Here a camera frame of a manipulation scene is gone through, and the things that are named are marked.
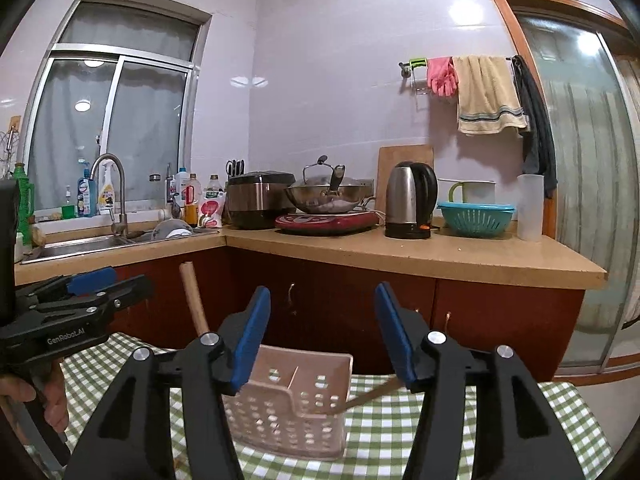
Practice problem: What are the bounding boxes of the white mug green handle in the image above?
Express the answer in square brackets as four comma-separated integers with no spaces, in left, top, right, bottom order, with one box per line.
[448,179,496,205]

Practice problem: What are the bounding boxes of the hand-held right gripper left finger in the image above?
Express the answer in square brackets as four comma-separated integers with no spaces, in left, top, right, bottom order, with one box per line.
[65,286,273,480]

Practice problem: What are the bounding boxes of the teal plastic colander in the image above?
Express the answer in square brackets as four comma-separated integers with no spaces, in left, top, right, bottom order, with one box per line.
[437,201,516,239]

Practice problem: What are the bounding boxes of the white spray cleaner bottle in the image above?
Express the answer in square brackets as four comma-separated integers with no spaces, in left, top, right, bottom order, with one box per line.
[97,160,117,216]

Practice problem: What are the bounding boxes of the small steel water tap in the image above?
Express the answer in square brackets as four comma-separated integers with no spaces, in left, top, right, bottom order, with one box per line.
[165,162,182,221]

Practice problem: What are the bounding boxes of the metal towel rail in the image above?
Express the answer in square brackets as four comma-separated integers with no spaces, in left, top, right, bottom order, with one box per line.
[398,56,519,79]

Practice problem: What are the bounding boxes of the wooden door frame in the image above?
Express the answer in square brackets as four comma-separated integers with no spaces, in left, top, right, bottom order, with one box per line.
[487,0,640,386]

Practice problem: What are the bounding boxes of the hanging metal utensils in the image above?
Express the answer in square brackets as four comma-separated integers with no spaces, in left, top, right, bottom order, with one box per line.
[0,117,21,177]

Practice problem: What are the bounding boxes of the tan kitchen countertop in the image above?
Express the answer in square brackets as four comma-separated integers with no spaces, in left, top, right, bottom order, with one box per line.
[15,220,607,291]

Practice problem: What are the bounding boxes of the pink rubber gloves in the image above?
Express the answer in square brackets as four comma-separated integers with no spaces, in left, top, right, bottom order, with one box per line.
[426,57,459,97]

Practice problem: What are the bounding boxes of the pink white seasoning bag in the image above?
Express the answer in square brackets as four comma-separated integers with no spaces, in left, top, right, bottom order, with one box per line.
[198,191,226,229]

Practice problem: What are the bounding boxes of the beige striped towel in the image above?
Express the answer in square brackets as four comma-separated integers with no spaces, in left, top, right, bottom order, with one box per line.
[452,56,529,136]

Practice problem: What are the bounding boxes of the dark hanging cloth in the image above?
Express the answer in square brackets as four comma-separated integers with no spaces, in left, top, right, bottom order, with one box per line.
[511,55,558,199]

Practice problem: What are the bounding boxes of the red-brown kitchen cabinets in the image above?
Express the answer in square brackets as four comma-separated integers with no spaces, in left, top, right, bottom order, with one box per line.
[100,245,586,382]

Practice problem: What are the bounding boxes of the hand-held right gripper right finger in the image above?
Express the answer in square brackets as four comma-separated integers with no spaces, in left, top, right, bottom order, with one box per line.
[374,281,586,480]

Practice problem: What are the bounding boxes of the steel wok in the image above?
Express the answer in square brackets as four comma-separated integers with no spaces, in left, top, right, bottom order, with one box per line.
[285,164,369,215]

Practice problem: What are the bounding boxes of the sliding glass window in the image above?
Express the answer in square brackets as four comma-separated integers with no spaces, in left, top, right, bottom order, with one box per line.
[20,0,213,222]

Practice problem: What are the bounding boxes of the steel electric kettle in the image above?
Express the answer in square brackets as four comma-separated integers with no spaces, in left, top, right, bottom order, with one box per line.
[384,161,439,240]

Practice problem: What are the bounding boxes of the green white checkered tablecloth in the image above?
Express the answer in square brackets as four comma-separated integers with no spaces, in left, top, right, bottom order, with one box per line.
[57,332,615,480]

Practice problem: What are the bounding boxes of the blue dish soap bottle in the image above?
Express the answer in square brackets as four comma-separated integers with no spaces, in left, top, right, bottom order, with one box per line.
[76,169,98,218]

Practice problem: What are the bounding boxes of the red label oil bottle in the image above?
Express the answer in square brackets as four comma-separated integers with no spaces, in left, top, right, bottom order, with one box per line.
[184,174,200,227]

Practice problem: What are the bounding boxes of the black steel rice cooker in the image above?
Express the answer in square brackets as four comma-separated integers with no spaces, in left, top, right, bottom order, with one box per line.
[226,171,297,230]

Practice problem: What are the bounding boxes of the frosted glass sliding door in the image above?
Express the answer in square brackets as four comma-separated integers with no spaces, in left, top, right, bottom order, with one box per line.
[517,15,632,367]

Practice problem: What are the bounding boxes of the red induction cooker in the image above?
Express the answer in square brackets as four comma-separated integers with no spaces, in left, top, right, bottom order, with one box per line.
[274,211,381,236]

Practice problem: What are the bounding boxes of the glass wok lid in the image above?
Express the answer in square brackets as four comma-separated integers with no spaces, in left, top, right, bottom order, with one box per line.
[300,156,362,192]

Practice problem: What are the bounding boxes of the green thermos flask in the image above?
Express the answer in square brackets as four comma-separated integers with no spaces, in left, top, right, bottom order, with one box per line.
[11,162,36,248]

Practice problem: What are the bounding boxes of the pink perforated utensil basket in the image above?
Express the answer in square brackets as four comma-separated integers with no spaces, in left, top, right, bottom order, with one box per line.
[220,344,354,462]

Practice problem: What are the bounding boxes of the white bowls in sink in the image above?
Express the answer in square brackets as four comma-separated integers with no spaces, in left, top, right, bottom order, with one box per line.
[151,218,194,240]

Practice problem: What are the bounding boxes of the curved steel faucet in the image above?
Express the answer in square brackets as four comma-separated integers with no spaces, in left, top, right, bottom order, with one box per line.
[90,154,130,237]

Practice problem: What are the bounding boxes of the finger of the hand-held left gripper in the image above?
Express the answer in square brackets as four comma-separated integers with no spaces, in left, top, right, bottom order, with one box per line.
[15,266,118,307]
[30,274,154,322]

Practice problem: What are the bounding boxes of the translucent white cup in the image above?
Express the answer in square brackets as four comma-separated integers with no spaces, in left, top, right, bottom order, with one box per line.
[516,174,544,241]

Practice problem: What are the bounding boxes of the wooden cutting board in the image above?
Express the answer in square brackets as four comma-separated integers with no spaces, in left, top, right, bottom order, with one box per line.
[375,145,435,212]

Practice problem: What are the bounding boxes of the person's left hand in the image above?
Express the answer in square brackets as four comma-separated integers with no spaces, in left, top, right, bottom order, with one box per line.
[0,359,69,433]

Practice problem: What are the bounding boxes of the stainless steel sink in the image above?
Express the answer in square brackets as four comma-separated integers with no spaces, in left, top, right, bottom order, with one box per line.
[20,227,221,264]

